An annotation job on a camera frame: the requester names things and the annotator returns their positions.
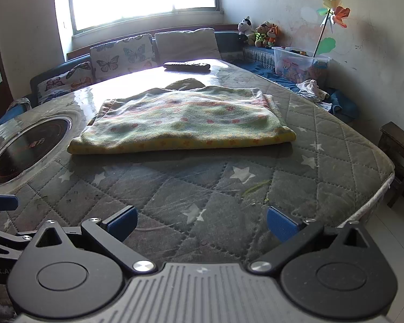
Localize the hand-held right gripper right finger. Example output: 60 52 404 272
249 206 379 273

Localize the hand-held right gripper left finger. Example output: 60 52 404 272
30 206 157 274

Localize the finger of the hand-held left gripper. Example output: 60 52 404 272
0 194 19 211

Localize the floral garment with olive cuffs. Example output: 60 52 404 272
67 78 297 155

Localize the round built-in induction cooker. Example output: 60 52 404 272
0 114 73 186

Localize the blue pillow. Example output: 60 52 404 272
0 103 32 128

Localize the grey cloth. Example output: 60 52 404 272
8 97 32 110

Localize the long butterfly print cushion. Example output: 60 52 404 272
37 61 95 105

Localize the dark blue cloth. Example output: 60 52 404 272
323 87 361 123

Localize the white cloth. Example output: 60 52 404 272
296 79 330 103

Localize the dark wooden stool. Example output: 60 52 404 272
380 121 404 209

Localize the clear plastic toy bin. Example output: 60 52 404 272
272 46 332 84

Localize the square butterfly print cushion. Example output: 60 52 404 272
89 34 159 82

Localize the black remote control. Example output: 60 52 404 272
163 61 211 73

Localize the orange fox plush toy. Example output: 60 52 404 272
266 23 281 49

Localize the plain beige cushion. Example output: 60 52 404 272
154 28 222 66

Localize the blue sofa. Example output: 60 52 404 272
0 29 361 125

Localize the cow plush toy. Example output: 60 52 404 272
237 16 255 45

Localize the colourful pinwheel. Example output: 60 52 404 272
311 0 352 58

